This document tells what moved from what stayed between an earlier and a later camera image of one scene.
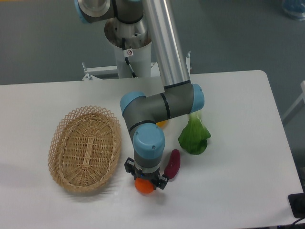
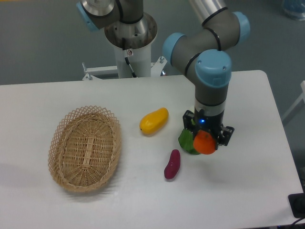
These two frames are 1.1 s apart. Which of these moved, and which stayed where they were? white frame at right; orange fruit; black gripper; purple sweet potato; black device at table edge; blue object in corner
Moved: black gripper; orange fruit
Stayed: black device at table edge; purple sweet potato; white frame at right; blue object in corner
